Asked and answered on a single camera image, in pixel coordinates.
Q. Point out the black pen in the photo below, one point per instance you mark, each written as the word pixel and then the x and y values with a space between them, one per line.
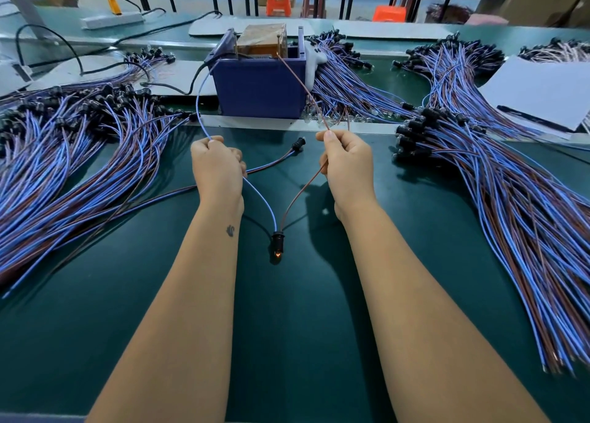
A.
pixel 535 119

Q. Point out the person's right hand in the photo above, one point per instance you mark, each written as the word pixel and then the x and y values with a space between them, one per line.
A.
pixel 348 174

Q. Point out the blue plastic tester box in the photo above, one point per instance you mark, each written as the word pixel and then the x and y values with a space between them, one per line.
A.
pixel 260 88

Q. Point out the white flat mat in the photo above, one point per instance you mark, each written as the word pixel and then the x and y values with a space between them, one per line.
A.
pixel 394 30
pixel 221 26
pixel 177 77

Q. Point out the pink plastic stool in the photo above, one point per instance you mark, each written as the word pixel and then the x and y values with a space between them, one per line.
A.
pixel 489 19

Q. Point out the person's left hand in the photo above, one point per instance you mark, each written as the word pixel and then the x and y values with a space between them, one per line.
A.
pixel 219 174

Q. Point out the white plastic device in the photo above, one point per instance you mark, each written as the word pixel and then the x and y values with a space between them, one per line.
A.
pixel 11 77

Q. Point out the orange plug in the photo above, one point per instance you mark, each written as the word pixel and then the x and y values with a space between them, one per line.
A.
pixel 114 5

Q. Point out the person's right forearm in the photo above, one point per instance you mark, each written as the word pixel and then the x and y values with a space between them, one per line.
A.
pixel 442 331

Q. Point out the brown cardboard block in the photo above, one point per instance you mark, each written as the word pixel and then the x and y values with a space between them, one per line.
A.
pixel 262 40

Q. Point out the white paper sheet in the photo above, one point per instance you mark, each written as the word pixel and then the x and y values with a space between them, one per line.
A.
pixel 544 93

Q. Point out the white power strip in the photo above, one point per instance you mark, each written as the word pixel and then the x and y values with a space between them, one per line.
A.
pixel 112 20

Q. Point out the person's left forearm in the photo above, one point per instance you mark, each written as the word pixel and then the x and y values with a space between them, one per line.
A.
pixel 166 326

